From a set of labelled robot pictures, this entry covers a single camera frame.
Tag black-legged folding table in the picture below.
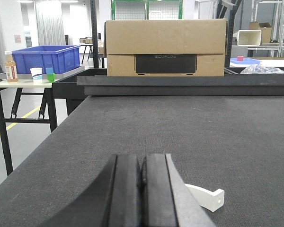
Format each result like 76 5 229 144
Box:
0 80 59 176

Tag blue plastic bin on table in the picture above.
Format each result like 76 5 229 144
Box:
12 45 80 74

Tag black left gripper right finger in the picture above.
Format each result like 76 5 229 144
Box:
142 154 215 227

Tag white paper cup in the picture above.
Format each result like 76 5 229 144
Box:
30 67 43 83

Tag white open box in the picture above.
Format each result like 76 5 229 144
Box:
237 30 262 46

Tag large cardboard box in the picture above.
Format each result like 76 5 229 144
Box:
104 19 227 77

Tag orange drink bottle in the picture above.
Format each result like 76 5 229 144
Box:
5 51 18 82

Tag red cube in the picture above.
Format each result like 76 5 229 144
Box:
237 55 244 61

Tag small brown cardboard box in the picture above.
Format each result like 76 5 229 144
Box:
248 21 272 43

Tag white curved PVC pipe clamp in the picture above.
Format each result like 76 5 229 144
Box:
185 184 225 212

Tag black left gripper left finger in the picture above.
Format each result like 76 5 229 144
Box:
40 155 141 227

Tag crumpled clear plastic bag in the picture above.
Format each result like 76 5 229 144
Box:
241 64 284 74

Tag black metal post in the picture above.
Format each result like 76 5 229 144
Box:
90 0 99 69

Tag light blue flat tray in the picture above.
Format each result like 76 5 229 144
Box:
230 58 261 65

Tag blue and green blocks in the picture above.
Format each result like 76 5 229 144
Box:
45 67 55 83

